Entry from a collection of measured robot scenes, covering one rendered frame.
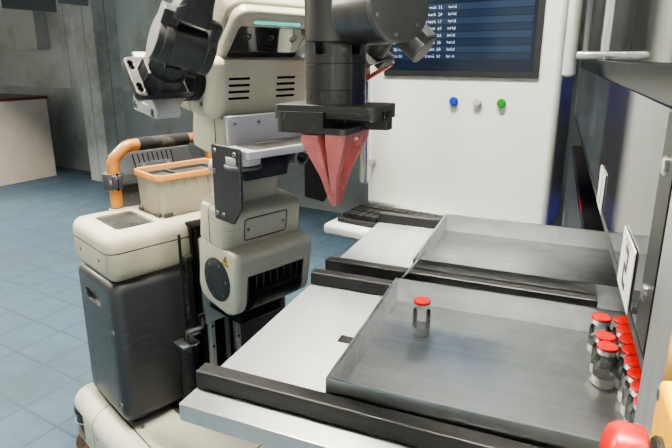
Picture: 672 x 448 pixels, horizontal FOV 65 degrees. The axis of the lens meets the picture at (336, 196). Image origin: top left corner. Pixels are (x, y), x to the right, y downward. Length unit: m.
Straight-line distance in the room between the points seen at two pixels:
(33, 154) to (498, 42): 5.44
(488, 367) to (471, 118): 0.85
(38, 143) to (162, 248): 4.94
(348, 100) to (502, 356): 0.35
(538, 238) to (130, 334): 0.98
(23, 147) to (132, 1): 1.86
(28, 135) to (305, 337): 5.67
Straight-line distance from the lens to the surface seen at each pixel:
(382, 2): 0.42
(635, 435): 0.36
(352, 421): 0.53
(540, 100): 1.33
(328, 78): 0.48
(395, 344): 0.66
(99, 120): 5.72
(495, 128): 1.36
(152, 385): 1.54
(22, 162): 6.21
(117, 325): 1.43
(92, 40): 5.67
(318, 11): 0.49
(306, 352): 0.65
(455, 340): 0.68
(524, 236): 1.06
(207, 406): 0.58
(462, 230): 1.07
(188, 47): 0.96
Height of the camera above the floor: 1.22
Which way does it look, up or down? 15 degrees down
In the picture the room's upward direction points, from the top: straight up
